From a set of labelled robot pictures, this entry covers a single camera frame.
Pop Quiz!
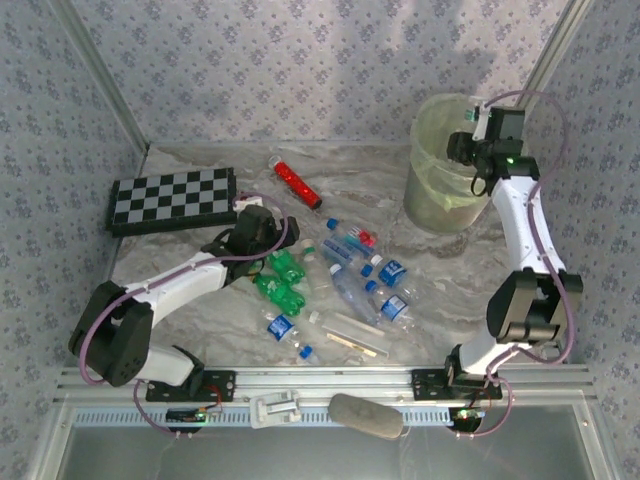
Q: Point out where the red glitter tube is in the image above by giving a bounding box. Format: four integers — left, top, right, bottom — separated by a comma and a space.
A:
268, 154, 324, 211

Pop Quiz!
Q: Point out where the aluminium extrusion rail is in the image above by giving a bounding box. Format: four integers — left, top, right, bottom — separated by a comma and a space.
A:
53, 364, 599, 404

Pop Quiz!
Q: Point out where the red label clear bottle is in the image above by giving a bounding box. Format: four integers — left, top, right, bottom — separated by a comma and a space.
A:
343, 223, 379, 250

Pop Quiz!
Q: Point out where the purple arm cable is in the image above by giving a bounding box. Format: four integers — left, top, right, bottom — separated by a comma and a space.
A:
79, 192, 302, 441
452, 90, 576, 441

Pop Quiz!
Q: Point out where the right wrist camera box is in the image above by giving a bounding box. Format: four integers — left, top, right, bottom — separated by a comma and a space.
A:
471, 99, 496, 142

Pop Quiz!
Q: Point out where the green soda bottle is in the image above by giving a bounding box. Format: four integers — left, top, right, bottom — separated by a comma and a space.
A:
266, 248, 307, 287
251, 272, 307, 319

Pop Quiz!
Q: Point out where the bluish clear bottle white cap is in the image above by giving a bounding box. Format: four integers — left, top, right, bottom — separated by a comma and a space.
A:
327, 263, 385, 327

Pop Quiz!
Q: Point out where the grey oval stone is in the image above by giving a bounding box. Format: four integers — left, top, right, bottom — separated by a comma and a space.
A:
327, 392, 406, 441

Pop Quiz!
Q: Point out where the aluminium frame post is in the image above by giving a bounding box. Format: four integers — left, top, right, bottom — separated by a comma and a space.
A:
519, 0, 599, 101
47, 0, 152, 154

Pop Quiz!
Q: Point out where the thin red wire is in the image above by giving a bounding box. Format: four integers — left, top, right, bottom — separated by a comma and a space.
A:
469, 385, 503, 414
199, 383, 225, 415

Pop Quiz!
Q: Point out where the wooden stick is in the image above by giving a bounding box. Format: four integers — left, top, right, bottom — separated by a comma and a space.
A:
323, 331, 379, 358

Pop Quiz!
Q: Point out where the translucent green waste bin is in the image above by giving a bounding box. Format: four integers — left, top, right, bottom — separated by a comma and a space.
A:
403, 93, 501, 234

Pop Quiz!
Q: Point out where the right wrist black cable loop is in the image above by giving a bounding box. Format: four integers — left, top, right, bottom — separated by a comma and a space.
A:
470, 168, 491, 199

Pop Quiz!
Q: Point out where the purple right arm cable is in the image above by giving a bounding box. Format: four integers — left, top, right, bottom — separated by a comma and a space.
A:
452, 90, 576, 441

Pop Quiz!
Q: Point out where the grey slotted cable duct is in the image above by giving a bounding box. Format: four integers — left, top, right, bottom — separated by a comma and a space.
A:
73, 405, 464, 429

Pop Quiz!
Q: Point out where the black grey chessboard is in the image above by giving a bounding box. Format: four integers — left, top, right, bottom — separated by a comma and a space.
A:
104, 167, 240, 239

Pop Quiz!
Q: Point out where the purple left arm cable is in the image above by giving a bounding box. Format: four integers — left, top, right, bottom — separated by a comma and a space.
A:
79, 192, 302, 441

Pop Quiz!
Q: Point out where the grey front panel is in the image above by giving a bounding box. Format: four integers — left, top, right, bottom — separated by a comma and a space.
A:
59, 424, 596, 480

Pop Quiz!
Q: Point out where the white plastic bracket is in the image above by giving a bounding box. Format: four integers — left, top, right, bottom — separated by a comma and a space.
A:
248, 389, 303, 431

